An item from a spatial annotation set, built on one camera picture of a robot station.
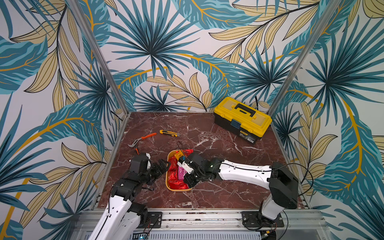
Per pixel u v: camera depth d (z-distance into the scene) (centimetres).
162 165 67
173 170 82
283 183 44
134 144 100
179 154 86
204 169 62
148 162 60
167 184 79
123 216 48
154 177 66
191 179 69
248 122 93
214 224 73
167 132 106
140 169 56
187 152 90
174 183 78
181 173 81
